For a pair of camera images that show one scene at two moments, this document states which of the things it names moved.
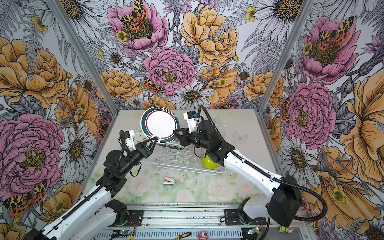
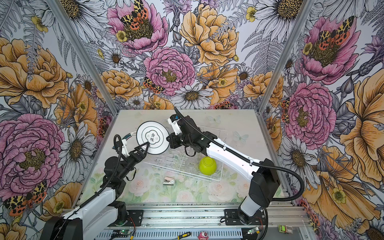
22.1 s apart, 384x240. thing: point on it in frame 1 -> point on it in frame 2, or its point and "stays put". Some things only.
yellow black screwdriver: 182,236 stays put
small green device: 288,230 stays put
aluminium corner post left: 80,46 stays put
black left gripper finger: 155,139 -> 142,150
